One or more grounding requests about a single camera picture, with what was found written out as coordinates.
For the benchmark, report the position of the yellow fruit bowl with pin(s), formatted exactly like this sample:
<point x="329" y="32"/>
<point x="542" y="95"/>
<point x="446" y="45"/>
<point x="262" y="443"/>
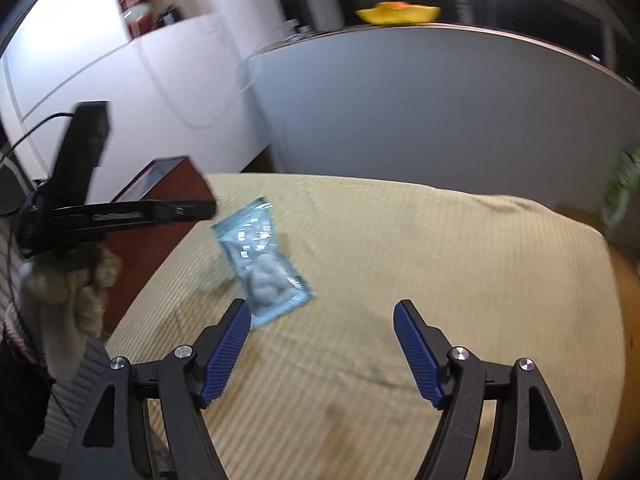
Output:
<point x="395" y="15"/>

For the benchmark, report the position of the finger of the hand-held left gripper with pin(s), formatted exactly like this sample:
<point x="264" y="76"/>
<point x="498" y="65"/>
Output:
<point x="170" y="212"/>

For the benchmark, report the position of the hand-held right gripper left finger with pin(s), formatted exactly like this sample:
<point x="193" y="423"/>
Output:
<point x="225" y="355"/>

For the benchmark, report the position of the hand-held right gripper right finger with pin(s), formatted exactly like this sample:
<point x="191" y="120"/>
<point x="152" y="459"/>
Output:
<point x="417" y="355"/>

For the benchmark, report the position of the clear blue plastic packet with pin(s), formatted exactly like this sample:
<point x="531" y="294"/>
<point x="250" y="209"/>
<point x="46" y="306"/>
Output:
<point x="265" y="270"/>

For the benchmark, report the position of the brown wooden drawer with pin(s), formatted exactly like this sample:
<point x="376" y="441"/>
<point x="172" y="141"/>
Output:
<point x="150" y="260"/>

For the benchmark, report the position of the black bottle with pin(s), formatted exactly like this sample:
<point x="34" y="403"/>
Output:
<point x="169" y="15"/>

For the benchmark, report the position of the green white bag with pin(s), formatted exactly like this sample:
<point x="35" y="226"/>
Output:
<point x="620" y="190"/>

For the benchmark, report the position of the white ribbed cabinet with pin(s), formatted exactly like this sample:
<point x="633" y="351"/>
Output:
<point x="87" y="360"/>

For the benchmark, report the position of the person's left hand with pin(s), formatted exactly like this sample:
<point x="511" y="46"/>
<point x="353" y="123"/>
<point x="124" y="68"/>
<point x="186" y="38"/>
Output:
<point x="75" y="300"/>

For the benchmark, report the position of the red container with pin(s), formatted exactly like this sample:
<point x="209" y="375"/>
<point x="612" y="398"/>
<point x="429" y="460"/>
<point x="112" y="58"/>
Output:
<point x="132" y="10"/>

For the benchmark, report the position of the small white gadget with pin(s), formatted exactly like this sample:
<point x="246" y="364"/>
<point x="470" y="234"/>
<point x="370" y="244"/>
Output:
<point x="297" y="29"/>

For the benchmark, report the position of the white wardrobe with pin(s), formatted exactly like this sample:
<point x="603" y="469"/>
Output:
<point x="100" y="75"/>

